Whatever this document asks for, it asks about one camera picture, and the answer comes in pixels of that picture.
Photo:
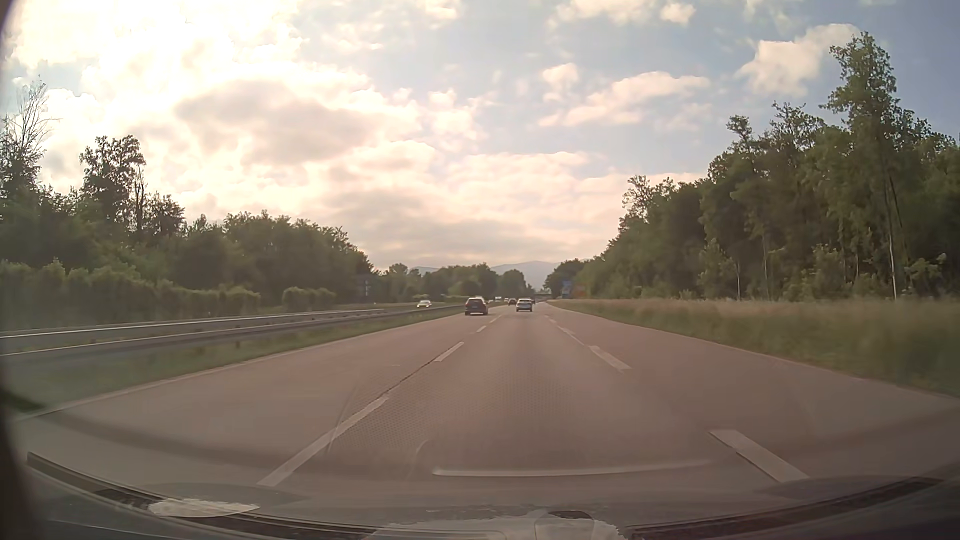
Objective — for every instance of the dark car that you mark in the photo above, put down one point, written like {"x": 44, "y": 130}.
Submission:
{"x": 475, "y": 306}

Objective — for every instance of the queue of distant cars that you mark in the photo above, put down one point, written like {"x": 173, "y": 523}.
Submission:
{"x": 504, "y": 301}

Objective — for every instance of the silver car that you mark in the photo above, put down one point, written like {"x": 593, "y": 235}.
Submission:
{"x": 523, "y": 305}

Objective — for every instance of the blue road sign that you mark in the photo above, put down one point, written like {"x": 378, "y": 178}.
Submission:
{"x": 566, "y": 288}

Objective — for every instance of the grey asphalt road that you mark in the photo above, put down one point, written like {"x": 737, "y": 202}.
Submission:
{"x": 517, "y": 390}

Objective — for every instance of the car's own bonnet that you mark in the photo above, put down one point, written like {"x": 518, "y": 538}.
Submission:
{"x": 480, "y": 517}

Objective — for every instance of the wood of tall trees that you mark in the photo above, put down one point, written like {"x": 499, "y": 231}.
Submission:
{"x": 795, "y": 217}

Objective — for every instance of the road markings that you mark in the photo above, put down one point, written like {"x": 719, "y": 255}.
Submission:
{"x": 757, "y": 454}

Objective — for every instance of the grass verge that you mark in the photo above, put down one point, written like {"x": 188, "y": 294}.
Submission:
{"x": 810, "y": 334}

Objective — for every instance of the grass median strip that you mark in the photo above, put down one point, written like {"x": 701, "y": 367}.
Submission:
{"x": 150, "y": 366}

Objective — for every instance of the row of green bushes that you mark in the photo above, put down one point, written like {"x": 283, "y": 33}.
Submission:
{"x": 112, "y": 296}

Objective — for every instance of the wood behind guard rail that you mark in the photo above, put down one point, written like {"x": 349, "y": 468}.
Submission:
{"x": 225, "y": 251}

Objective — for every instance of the metal guard rail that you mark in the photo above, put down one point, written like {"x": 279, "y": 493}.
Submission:
{"x": 150, "y": 334}

